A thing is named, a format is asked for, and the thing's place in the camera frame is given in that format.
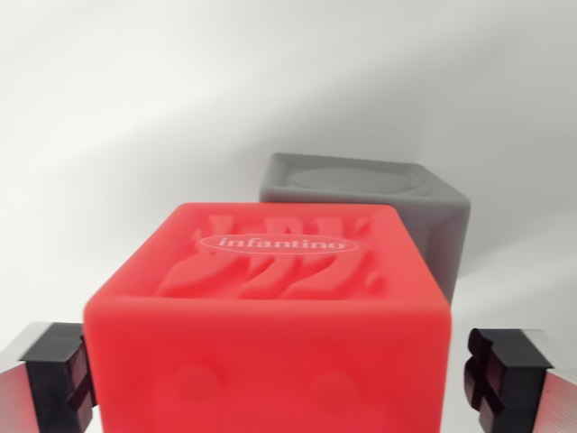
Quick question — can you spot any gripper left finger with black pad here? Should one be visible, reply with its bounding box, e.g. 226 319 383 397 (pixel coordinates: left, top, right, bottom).
0 321 96 433

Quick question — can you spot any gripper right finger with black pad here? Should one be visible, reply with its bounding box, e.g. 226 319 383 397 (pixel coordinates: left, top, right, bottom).
463 327 577 433

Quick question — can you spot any red Infantino soft cube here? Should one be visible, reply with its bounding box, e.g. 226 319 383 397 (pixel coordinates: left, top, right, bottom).
83 202 453 433

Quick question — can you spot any grey soft cube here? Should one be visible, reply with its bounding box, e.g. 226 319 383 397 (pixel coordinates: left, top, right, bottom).
259 152 472 306

